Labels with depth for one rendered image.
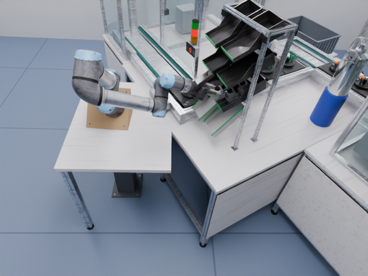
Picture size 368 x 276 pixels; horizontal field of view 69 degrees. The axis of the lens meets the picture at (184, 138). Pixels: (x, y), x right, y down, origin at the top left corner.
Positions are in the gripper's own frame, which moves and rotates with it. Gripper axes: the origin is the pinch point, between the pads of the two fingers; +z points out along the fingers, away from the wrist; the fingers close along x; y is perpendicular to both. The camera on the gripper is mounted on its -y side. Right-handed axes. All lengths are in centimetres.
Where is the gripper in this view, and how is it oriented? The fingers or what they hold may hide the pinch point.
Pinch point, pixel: (218, 90)
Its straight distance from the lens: 154.9
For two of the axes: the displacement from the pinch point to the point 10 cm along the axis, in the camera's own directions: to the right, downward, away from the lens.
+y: -4.5, 7.1, 5.4
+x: 3.4, 6.9, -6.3
